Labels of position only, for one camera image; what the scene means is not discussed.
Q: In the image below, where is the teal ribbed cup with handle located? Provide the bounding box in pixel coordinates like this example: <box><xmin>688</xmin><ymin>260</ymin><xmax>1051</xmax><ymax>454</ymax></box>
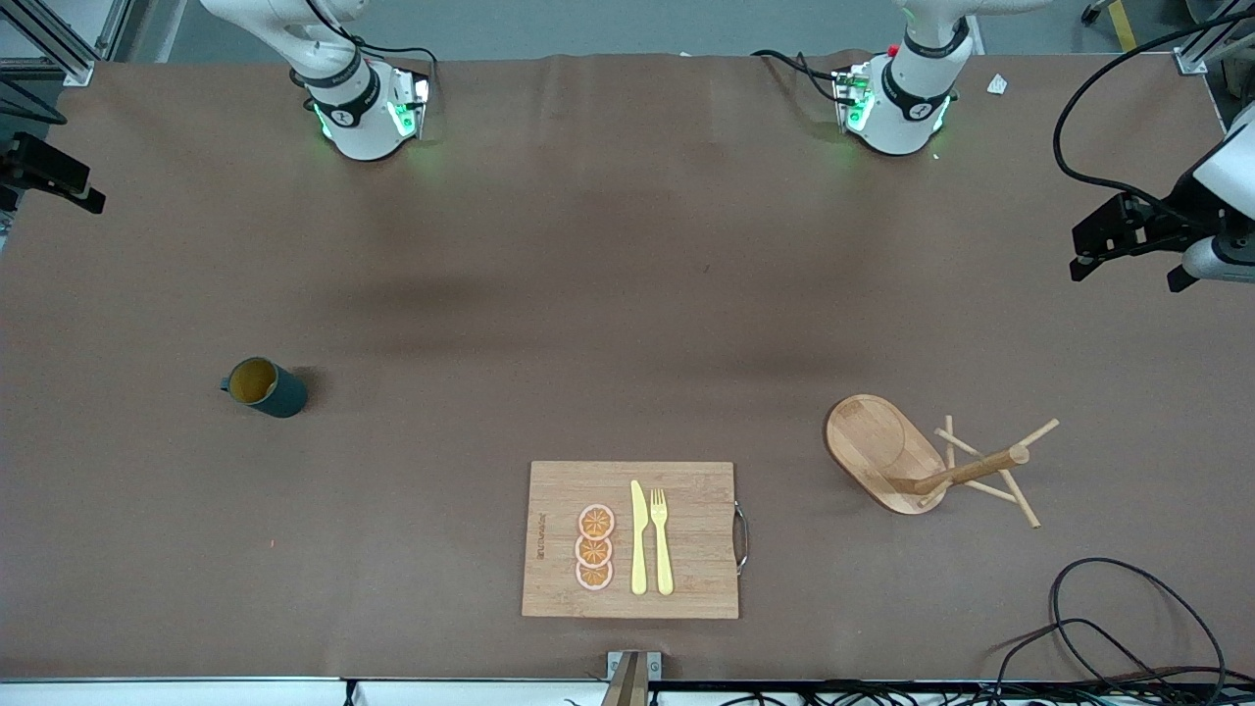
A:
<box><xmin>220</xmin><ymin>357</ymin><xmax>309</xmax><ymax>420</ymax></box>

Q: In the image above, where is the wooden cup rack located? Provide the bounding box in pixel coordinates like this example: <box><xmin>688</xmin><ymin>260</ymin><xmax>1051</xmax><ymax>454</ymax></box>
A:
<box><xmin>824</xmin><ymin>394</ymin><xmax>1062</xmax><ymax>530</ymax></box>

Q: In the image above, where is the brown table cover mat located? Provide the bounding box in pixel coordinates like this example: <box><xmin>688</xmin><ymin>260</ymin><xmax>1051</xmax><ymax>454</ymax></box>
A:
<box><xmin>0</xmin><ymin>51</ymin><xmax>1255</xmax><ymax>682</ymax></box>

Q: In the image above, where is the yellow plastic fork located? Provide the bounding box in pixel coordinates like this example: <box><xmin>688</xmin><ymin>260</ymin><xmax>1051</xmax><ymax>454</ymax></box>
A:
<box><xmin>650</xmin><ymin>488</ymin><xmax>676</xmax><ymax>597</ymax></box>

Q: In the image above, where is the yellow plastic knife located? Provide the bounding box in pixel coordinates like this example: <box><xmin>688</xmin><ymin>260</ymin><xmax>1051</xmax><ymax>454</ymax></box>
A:
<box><xmin>629</xmin><ymin>479</ymin><xmax>649</xmax><ymax>596</ymax></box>

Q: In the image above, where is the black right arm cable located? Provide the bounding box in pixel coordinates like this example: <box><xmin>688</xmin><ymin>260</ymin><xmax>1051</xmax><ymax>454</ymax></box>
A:
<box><xmin>0</xmin><ymin>78</ymin><xmax>68</xmax><ymax>126</ymax></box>

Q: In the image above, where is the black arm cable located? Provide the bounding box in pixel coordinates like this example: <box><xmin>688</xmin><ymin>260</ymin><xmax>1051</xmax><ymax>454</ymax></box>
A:
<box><xmin>0</xmin><ymin>78</ymin><xmax>68</xmax><ymax>126</ymax></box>
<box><xmin>1052</xmin><ymin>10</ymin><xmax>1255</xmax><ymax>222</ymax></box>

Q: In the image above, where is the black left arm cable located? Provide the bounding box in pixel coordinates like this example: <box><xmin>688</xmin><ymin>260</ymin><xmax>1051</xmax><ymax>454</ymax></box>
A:
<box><xmin>1052</xmin><ymin>10</ymin><xmax>1255</xmax><ymax>222</ymax></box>

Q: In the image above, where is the aluminium frame profile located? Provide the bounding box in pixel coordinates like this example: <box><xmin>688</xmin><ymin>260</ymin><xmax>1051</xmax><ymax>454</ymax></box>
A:
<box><xmin>0</xmin><ymin>0</ymin><xmax>133</xmax><ymax>87</ymax></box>
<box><xmin>1175</xmin><ymin>0</ymin><xmax>1255</xmax><ymax>76</ymax></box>

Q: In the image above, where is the black loose floor cable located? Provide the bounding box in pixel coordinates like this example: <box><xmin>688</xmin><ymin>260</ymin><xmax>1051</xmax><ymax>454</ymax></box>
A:
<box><xmin>985</xmin><ymin>618</ymin><xmax>1178</xmax><ymax>706</ymax></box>
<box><xmin>1049</xmin><ymin>557</ymin><xmax>1229</xmax><ymax>687</ymax></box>

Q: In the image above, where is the black base power cable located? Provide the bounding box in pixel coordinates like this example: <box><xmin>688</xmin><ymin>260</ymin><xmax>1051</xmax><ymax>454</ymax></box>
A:
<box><xmin>752</xmin><ymin>49</ymin><xmax>846</xmax><ymax>104</ymax></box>
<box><xmin>348</xmin><ymin>39</ymin><xmax>439</xmax><ymax>99</ymax></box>

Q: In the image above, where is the grey metal bracket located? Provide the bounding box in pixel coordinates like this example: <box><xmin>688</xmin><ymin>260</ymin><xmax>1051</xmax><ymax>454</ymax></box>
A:
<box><xmin>606</xmin><ymin>650</ymin><xmax>663</xmax><ymax>706</ymax></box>

